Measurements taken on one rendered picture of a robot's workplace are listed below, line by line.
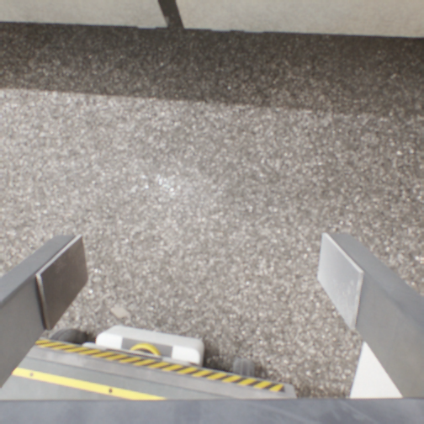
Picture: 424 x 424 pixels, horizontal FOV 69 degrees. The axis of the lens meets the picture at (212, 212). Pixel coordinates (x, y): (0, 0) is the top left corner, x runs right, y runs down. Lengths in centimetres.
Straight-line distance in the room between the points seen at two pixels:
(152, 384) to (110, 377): 8
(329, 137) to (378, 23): 35
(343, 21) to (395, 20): 9
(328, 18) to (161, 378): 72
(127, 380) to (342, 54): 99
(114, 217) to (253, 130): 49
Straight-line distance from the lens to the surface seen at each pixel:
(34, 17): 88
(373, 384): 100
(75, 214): 104
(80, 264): 17
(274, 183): 90
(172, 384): 63
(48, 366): 72
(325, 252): 16
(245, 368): 81
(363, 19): 70
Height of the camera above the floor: 88
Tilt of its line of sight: 81 degrees down
